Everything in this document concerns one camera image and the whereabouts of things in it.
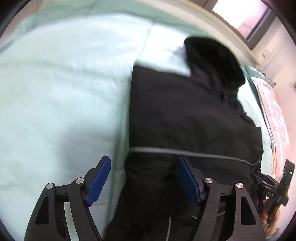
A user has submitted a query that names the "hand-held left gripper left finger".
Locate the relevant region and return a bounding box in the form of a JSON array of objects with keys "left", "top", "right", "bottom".
[{"left": 24, "top": 156, "right": 112, "bottom": 241}]

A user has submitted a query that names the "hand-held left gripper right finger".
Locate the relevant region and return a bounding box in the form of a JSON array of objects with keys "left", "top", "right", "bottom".
[{"left": 178, "top": 157, "right": 266, "bottom": 241}]

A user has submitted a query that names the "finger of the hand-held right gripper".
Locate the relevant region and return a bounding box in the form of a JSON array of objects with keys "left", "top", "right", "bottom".
[{"left": 253, "top": 170, "right": 279, "bottom": 189}]

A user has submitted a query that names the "black jacket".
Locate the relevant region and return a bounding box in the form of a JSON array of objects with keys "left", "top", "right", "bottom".
[{"left": 105, "top": 36, "right": 264, "bottom": 241}]

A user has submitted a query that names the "person's right hand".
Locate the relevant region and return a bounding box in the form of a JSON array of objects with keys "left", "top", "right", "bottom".
[{"left": 261, "top": 199, "right": 281, "bottom": 237}]

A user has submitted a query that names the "pink quilted pillow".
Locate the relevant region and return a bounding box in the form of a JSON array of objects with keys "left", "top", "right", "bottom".
[{"left": 251, "top": 76, "right": 290, "bottom": 186}]

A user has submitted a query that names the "green quilt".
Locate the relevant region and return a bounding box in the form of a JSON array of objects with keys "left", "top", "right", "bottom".
[{"left": 0, "top": 0, "right": 274, "bottom": 241}]

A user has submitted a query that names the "green pillow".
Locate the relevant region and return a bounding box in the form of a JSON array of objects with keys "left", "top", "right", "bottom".
[{"left": 242, "top": 64, "right": 266, "bottom": 81}]

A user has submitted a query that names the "window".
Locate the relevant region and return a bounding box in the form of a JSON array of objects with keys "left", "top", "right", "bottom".
[{"left": 211, "top": 0, "right": 279, "bottom": 49}]

